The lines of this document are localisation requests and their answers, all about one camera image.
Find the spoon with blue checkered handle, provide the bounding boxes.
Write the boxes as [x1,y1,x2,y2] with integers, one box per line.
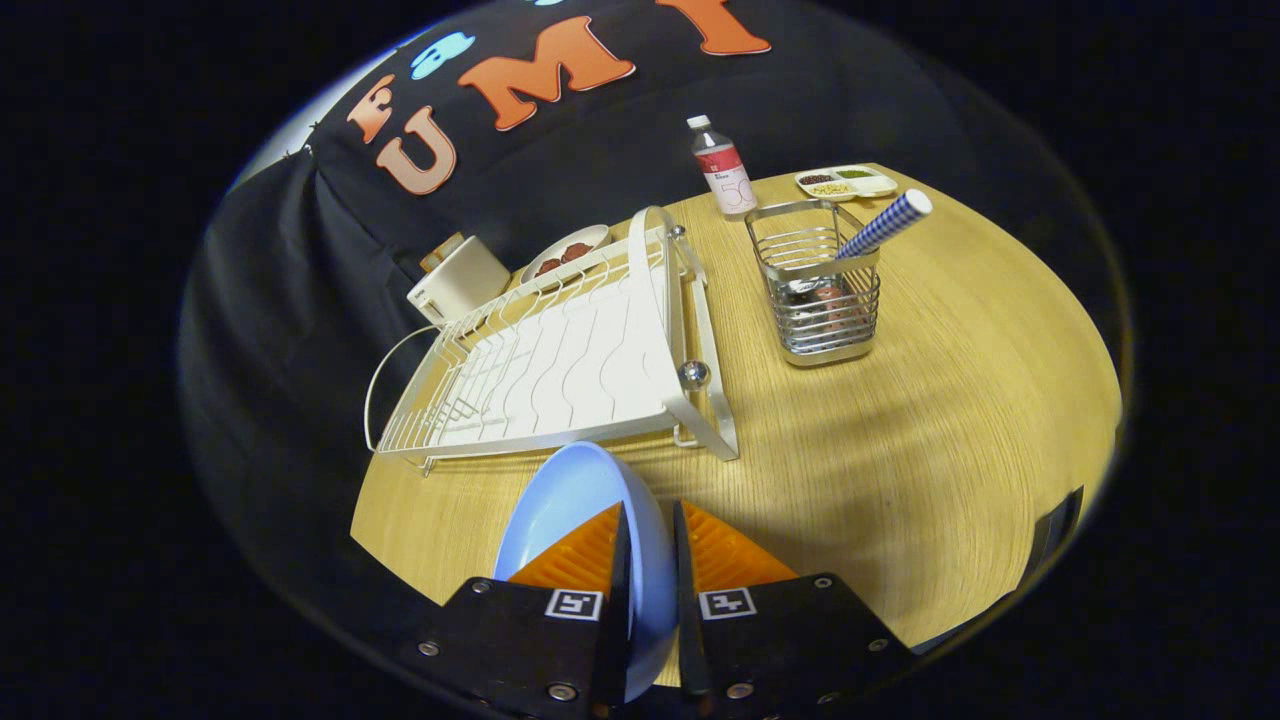
[785,189,933,311]

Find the white wire dish rack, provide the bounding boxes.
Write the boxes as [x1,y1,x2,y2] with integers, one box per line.
[363,205,741,476]

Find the white toaster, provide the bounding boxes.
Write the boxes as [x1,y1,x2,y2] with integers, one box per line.
[407,235,513,326]

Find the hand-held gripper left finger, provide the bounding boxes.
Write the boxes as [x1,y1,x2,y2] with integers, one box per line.
[400,500,633,720]

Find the clear bottle with red label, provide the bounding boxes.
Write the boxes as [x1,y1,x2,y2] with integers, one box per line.
[686,114,758,217]

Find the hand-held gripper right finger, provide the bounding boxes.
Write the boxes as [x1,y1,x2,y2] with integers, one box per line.
[672,500,916,720]

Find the small dish with red food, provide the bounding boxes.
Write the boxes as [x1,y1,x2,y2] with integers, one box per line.
[520,224,611,286]

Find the black backdrop cloth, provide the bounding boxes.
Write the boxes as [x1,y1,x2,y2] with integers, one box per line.
[180,0,1101,661]

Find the light blue plate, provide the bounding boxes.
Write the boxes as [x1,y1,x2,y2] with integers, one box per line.
[493,441,679,704]

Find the toasted bread slices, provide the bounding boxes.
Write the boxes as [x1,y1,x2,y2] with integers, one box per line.
[420,232,466,273]

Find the metal wire basket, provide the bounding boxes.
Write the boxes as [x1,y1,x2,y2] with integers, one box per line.
[745,198,883,368]

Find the white divided tray with beans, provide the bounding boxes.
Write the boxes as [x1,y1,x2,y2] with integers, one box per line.
[795,164,899,201]

